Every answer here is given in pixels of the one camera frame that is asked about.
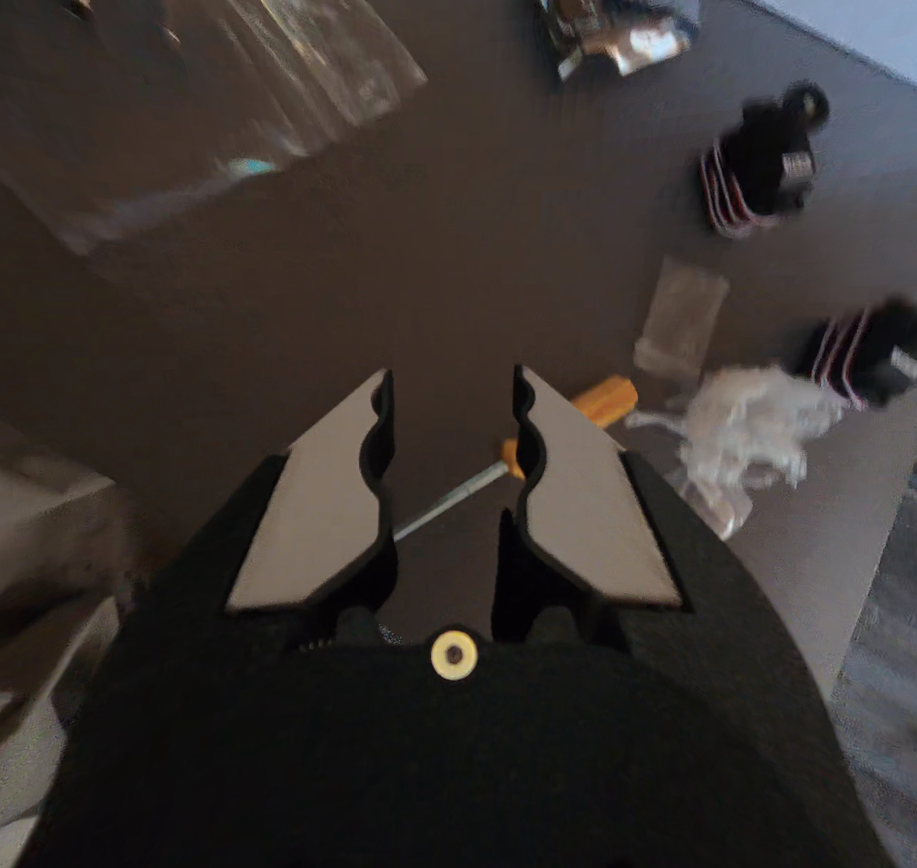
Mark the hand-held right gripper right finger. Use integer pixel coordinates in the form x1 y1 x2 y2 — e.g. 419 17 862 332
511 364 685 611

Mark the long orange rod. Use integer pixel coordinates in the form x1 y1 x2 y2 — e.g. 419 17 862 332
393 375 640 543

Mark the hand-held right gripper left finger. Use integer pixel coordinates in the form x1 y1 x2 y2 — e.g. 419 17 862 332
225 369 397 614

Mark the small empty clear bag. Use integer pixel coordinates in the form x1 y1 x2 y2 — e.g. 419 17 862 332
632 255 730 378

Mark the black servo motor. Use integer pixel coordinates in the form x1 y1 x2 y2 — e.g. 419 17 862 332
788 298 917 411
698 80 832 240

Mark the shiny foil bag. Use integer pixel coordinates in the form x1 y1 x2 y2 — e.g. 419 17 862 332
530 0 702 83

